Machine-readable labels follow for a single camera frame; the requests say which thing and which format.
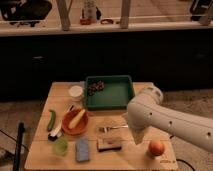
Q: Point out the silver metal fork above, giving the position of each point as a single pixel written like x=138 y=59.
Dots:
x=108 y=128

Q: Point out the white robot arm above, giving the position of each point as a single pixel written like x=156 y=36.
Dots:
x=145 y=110

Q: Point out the white paper cup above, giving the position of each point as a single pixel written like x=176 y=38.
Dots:
x=76 y=93

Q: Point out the small green cup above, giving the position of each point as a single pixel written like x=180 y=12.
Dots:
x=60 y=146

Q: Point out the dark grape bunch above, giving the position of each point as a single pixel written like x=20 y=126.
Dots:
x=93 y=88

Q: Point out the green plastic tray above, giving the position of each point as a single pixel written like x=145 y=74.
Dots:
x=118 y=91

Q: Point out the orange plastic bowl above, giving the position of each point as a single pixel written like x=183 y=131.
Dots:
x=80 y=127

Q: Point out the yellow corn cob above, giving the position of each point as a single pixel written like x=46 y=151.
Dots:
x=76 y=119

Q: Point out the wooden block eraser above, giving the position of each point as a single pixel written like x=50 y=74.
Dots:
x=105 y=144

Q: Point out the green cucumber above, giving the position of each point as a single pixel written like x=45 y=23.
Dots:
x=52 y=120

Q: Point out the blue sponge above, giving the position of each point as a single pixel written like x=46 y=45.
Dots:
x=82 y=150

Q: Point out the black white brush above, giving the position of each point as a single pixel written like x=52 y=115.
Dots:
x=55 y=133

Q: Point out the orange fruit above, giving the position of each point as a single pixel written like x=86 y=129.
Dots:
x=157 y=148

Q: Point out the white bottle on shelf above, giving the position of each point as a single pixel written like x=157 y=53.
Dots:
x=90 y=10

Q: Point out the black pole stand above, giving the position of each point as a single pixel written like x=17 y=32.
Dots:
x=16 y=161

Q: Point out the black office chair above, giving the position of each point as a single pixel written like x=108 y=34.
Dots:
x=29 y=12

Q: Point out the red ring object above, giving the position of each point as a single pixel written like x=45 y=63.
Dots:
x=106 y=21

